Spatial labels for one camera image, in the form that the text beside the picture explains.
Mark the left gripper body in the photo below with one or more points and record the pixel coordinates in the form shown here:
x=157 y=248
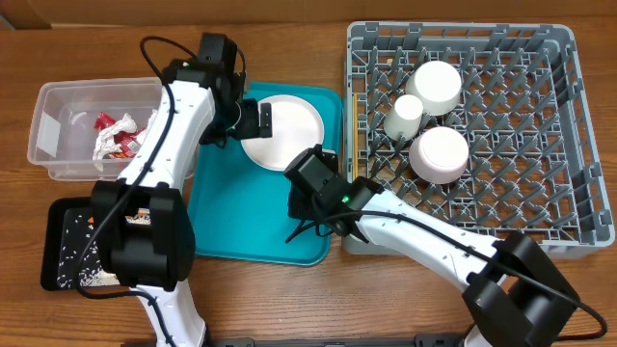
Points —
x=240 y=120

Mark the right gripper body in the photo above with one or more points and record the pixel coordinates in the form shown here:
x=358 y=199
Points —
x=308 y=204

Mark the white paper cup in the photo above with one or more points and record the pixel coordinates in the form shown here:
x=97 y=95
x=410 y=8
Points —
x=404 y=117

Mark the red snack wrapper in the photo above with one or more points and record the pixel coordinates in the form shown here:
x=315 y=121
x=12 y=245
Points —
x=120 y=142

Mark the pink bowl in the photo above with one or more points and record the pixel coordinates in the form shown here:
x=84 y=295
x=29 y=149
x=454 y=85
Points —
x=439 y=155

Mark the white bowl with food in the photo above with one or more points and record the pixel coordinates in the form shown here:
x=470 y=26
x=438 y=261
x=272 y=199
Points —
x=437 y=85

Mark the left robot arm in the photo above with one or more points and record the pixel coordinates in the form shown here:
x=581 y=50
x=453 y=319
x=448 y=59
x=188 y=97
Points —
x=142 y=229

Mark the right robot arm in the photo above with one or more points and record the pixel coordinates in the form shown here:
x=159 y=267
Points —
x=514 y=293

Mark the grey dishwasher rack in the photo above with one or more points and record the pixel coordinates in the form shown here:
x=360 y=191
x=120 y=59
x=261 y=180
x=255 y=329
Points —
x=533 y=162

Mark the pink plate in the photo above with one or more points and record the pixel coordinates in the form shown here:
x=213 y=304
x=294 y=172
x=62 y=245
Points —
x=296 y=126

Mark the teal plastic tray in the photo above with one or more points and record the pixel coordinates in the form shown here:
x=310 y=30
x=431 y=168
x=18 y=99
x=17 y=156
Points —
x=238 y=209

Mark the wooden chopstick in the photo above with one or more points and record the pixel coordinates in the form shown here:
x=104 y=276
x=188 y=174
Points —
x=355 y=133

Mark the clear plastic bin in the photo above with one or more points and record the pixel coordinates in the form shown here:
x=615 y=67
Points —
x=62 y=134

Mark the spilled rice and nuts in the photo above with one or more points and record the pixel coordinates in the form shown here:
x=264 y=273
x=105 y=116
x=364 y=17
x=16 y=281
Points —
x=76 y=233

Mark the black plastic tray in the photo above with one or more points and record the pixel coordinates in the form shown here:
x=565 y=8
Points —
x=50 y=257

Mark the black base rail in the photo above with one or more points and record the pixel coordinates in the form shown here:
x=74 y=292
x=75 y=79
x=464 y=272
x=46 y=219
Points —
x=420 y=340

